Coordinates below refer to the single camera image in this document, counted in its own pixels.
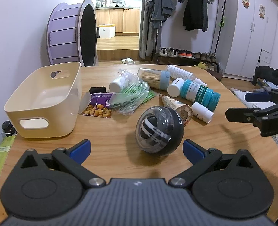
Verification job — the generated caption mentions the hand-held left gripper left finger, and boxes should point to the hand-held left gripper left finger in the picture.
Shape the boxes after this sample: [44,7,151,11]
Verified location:
[18,139,106,189]

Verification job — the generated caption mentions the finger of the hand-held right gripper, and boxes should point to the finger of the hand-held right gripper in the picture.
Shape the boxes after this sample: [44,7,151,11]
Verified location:
[225,101,278,137]
[245,86,278,104]

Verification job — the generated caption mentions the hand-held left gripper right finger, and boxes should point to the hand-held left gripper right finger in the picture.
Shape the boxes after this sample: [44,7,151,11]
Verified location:
[168,139,259,189]

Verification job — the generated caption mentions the black gyro ball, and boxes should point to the black gyro ball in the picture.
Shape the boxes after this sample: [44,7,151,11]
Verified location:
[135,106,185,157]

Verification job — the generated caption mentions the small white pill bottle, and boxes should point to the small white pill bottle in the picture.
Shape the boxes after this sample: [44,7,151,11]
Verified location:
[191,102,215,123]

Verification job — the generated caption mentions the paper cone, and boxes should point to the paper cone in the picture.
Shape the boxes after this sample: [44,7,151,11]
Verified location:
[159,93,193,127]

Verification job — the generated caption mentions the teal capped supplement bottle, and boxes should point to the teal capped supplement bottle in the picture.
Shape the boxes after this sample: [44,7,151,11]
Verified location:
[180,79,221,111]

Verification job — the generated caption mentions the beige plastic basket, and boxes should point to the beige plastic basket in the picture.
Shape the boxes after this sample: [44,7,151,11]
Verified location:
[4,62,82,139]

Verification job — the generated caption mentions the white wide capped bottle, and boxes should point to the white wide capped bottle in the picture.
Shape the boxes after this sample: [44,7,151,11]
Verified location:
[167,78,185,97]

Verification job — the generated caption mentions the bag of green floss picks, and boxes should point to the bag of green floss picks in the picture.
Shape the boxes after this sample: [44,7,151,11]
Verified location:
[108,69,156,116]

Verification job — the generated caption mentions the white spray bottle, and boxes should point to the white spray bottle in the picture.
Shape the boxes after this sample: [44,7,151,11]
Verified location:
[166,65,207,87]

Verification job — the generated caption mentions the toothpick jar with blue lid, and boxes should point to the toothpick jar with blue lid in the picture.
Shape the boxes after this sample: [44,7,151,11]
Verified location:
[138,67,170,91]

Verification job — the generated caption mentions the black bag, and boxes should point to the black bag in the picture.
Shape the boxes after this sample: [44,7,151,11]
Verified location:
[254,65,278,86]

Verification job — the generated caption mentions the white drawer unit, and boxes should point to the white drawer unit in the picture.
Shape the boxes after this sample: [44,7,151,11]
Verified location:
[259,49,272,64]

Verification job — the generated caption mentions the brown cardboard box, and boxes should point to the brown cardboard box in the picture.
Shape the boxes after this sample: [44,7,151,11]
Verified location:
[207,69,223,82]

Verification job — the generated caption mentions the purple snack packet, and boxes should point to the purple snack packet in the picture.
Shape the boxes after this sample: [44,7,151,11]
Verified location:
[82,92,117,118]

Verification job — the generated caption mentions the white wardrobe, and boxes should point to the white wardrobe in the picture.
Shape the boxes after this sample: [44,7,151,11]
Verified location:
[224,0,278,79]

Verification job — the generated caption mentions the small black cloth roll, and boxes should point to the small black cloth roll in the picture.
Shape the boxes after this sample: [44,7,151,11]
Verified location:
[88,86,106,93]

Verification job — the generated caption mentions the white plastic bottle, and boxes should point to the white plastic bottle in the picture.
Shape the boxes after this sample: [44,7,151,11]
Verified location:
[109,76,126,92]

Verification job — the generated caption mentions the dark bottle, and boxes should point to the dark bottle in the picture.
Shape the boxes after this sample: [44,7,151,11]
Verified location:
[1,121,17,134]

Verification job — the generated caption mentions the green box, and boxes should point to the green box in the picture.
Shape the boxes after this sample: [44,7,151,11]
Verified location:
[0,134,16,176]

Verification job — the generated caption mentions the row of shoes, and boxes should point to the row of shoes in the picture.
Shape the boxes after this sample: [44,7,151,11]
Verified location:
[158,47,217,63]

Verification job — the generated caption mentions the black clothes rack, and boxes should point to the black clothes rack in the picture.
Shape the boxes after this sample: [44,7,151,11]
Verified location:
[151,0,230,67]

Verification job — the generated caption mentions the black coat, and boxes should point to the black coat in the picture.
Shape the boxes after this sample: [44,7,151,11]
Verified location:
[182,0,209,32]

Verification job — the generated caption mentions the purple cat wheel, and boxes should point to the purple cat wheel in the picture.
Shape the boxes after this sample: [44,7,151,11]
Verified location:
[45,0,99,67]

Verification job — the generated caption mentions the grey curtain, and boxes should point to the grey curtain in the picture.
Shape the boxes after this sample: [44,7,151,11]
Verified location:
[139,0,163,59]

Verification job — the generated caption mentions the white foam box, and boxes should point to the white foam box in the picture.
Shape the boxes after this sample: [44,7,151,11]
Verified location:
[99,24,116,38]

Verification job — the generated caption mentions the grey hoodie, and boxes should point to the grey hoodie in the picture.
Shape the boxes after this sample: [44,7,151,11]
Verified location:
[146,0,177,30]

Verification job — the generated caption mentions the wooden kitchen cabinets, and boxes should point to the wooden kitchen cabinets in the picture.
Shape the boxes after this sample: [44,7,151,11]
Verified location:
[95,8,140,33]

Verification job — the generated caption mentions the dishes on kitchen counter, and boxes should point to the dishes on kitchen counter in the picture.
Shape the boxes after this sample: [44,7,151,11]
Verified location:
[95,0,125,8]

